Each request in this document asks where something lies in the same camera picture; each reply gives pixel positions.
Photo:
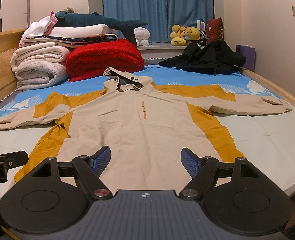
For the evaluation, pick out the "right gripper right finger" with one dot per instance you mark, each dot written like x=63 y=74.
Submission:
x=202 y=172

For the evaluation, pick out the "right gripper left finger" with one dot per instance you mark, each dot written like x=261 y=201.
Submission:
x=88 y=170

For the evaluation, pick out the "beige and mustard hooded jacket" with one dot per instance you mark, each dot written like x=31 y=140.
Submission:
x=145 y=125

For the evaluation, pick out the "black clothes pile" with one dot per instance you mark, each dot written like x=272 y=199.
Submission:
x=214 y=59

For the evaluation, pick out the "grey-white folded blanket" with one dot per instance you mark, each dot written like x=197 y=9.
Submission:
x=36 y=74

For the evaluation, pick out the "red folded blanket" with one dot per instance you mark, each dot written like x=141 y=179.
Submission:
x=92 y=60

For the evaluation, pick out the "cream folded blanket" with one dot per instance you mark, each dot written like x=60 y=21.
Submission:
x=48 y=51

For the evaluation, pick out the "purple bag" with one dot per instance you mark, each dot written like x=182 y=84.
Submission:
x=249 y=53

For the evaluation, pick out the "navy patterned folded cloth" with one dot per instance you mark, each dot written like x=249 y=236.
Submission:
x=70 y=42

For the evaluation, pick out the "pink and white cloth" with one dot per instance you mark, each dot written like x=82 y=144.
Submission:
x=40 y=28

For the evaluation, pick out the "black white striped plush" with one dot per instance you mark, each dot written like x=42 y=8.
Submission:
x=203 y=38

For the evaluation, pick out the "yellow plush toys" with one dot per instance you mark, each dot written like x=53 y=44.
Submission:
x=181 y=35

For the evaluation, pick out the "white folded pillow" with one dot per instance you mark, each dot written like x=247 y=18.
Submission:
x=81 y=32

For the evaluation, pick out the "dark red cushion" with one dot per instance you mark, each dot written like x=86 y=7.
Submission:
x=215 y=30

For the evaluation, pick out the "white plush toy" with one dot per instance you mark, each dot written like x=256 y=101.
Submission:
x=142 y=35

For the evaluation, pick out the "blue shark plush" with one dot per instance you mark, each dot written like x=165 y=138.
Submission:
x=68 y=19

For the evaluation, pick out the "brown teddy plush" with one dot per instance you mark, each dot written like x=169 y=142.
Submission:
x=68 y=10

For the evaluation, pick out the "blue curtain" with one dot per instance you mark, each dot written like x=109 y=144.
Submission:
x=160 y=15

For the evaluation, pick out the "wooden bed frame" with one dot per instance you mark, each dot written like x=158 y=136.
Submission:
x=9 y=42

